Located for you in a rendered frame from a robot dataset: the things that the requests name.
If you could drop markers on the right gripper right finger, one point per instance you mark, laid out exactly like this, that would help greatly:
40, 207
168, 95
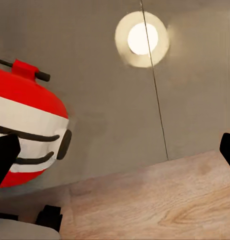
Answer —
225, 147

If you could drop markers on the radio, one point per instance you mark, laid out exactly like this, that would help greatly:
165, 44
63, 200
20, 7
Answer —
37, 116

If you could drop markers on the coffee table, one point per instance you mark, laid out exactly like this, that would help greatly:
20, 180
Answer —
143, 81

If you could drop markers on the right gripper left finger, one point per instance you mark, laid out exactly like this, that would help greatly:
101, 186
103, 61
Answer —
9, 150

